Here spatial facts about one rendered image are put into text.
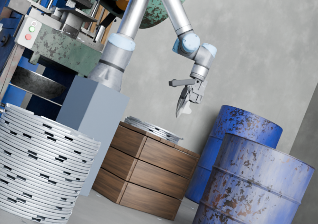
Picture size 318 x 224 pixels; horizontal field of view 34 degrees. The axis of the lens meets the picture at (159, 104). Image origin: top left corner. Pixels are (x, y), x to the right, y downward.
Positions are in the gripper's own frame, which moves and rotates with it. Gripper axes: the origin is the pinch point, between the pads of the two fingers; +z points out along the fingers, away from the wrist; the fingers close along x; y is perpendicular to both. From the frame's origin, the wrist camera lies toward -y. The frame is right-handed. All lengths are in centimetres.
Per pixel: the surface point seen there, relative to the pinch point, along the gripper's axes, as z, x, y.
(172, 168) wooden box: 23.5, 10.6, 12.7
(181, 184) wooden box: 28.9, 14.1, 21.3
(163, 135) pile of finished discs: 10.6, 13.1, 2.5
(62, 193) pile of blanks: 38, -82, -50
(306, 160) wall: -32, 242, 236
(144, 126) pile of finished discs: 10.2, 15.2, -7.2
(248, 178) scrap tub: 14.4, -33.8, 27.0
